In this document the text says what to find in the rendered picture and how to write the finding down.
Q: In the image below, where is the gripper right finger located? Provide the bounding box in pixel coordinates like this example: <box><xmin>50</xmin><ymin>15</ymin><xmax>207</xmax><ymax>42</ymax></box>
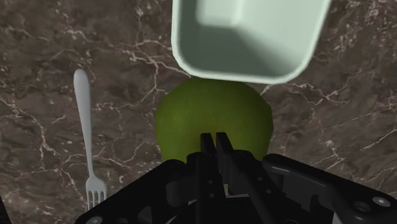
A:
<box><xmin>216</xmin><ymin>132</ymin><xmax>397</xmax><ymax>224</ymax></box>

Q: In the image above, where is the green round fruit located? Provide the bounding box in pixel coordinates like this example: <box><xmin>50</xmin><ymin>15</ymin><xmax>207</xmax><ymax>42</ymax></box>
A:
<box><xmin>154</xmin><ymin>76</ymin><xmax>275</xmax><ymax>164</ymax></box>

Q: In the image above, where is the pale green square container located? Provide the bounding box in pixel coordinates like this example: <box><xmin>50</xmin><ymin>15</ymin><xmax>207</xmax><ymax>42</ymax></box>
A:
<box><xmin>171</xmin><ymin>0</ymin><xmax>333</xmax><ymax>85</ymax></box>

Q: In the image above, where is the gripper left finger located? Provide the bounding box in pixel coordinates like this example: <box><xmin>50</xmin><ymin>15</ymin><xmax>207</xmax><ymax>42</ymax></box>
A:
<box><xmin>73</xmin><ymin>132</ymin><xmax>225</xmax><ymax>224</ymax></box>

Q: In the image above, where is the silver fork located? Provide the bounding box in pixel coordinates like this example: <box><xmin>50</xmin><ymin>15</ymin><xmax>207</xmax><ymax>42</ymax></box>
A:
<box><xmin>73</xmin><ymin>68</ymin><xmax>108</xmax><ymax>211</ymax></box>

